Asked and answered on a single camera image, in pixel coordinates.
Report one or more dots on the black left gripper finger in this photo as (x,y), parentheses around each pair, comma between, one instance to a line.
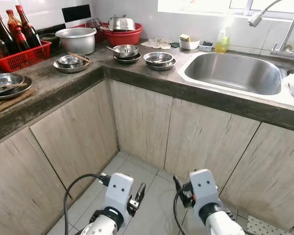
(141,192)

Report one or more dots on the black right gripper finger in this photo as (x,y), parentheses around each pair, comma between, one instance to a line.
(177,184)

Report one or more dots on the white dotted floor mat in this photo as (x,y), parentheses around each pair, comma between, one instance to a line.
(264,227)

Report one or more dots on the stainless steel sink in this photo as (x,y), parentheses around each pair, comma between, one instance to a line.
(235,73)

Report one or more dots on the dark green scouring pad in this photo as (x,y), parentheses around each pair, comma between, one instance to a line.
(175,45)

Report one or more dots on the white ceramic bowl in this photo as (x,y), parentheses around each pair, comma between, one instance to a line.
(190,45)

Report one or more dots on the small white soap dish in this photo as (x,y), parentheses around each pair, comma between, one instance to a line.
(206,47)

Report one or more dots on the beige dish rag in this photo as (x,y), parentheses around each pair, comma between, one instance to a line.
(157,44)

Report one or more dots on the wooden chopstick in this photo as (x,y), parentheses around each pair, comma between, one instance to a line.
(81,57)

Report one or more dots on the ribbed steel plate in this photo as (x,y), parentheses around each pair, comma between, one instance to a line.
(63,69)

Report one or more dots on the steel spoon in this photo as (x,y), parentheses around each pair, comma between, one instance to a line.
(112,49)

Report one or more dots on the yellow sponge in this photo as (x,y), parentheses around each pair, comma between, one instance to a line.
(184,37)

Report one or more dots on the yellow dish soap bottle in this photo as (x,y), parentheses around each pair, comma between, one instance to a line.
(222,44)

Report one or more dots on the small steel bowl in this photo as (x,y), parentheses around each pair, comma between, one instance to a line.
(68,60)

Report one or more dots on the red plastic basin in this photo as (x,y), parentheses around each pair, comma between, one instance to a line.
(122,38)

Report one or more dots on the wide steel plate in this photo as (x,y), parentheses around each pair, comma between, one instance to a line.
(22,92)

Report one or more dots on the brown woven mat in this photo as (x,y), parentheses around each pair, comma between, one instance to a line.
(10,105)

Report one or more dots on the aluminium cooking pot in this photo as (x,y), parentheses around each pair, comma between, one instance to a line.
(77,44)

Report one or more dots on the steel lidded pot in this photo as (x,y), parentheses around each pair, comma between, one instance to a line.
(121,23)

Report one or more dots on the clear glass lid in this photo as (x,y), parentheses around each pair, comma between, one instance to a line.
(93,23)

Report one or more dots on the red plastic basket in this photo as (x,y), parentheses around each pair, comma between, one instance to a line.
(24,58)

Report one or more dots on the small dark bowl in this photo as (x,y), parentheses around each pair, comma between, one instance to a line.
(50,40)

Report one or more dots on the steel faucet with sprayer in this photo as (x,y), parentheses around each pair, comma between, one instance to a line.
(255,19)

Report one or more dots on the tall dark sauce bottle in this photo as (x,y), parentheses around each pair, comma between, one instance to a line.
(2,32)
(29,32)

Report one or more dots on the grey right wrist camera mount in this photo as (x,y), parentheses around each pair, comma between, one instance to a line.
(204,188)

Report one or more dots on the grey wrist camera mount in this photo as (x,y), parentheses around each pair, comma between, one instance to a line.
(118,191)
(204,188)

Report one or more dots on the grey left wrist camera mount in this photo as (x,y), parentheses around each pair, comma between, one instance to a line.
(118,191)

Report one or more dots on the white frame window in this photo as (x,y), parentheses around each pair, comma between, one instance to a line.
(210,5)

